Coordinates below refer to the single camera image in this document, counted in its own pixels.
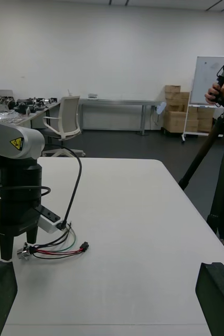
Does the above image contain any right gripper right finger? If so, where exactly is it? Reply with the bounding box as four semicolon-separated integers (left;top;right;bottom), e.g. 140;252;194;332
195;262;224;336

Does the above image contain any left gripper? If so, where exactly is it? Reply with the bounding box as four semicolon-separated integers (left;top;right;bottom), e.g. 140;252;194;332
0;201;41;261

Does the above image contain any red black green cable bundle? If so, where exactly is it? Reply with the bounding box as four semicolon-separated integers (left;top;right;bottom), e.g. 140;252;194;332
16;223;90;261

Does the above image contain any person's hand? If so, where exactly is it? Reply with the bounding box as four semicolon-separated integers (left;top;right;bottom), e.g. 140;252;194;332
205;81;224;105

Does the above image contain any white desk with robot parts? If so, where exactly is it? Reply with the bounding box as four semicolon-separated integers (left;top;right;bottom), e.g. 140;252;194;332
0;96;62;131

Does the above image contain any white office chair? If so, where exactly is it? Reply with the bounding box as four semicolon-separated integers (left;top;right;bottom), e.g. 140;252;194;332
42;96;86;158

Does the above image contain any long grey table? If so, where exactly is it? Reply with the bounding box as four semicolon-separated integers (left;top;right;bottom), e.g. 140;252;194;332
78;98;166;137

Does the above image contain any stack of cardboard boxes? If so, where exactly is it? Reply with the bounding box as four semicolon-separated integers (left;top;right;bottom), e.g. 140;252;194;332
163;85;214;134

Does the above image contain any whiteboard on wheeled stand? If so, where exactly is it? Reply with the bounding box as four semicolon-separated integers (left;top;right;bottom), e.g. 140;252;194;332
181;56;224;144

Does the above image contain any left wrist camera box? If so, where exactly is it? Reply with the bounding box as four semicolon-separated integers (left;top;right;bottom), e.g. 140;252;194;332
33;204;62;234

